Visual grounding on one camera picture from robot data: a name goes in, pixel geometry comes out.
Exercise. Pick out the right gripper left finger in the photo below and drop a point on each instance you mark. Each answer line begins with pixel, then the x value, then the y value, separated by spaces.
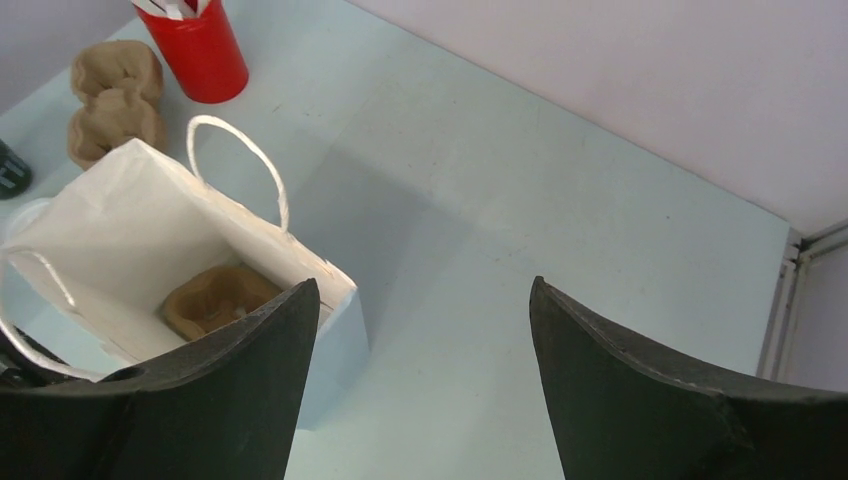
pixel 222 407

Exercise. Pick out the white lid stack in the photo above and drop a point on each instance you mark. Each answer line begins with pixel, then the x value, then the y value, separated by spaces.
pixel 23 216

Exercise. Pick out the white paper bag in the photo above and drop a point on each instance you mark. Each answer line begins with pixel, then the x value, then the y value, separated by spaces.
pixel 115 242

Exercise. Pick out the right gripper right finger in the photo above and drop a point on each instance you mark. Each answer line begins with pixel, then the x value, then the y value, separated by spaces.
pixel 623 406

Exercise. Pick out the brown cardboard cup carrier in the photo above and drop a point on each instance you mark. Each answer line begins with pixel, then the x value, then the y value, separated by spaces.
pixel 216 298

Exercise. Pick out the red cup holder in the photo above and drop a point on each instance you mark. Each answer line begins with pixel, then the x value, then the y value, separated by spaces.
pixel 200 48

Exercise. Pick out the brown cardboard tray stack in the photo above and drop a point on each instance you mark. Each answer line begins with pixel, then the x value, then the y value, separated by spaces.
pixel 119 84

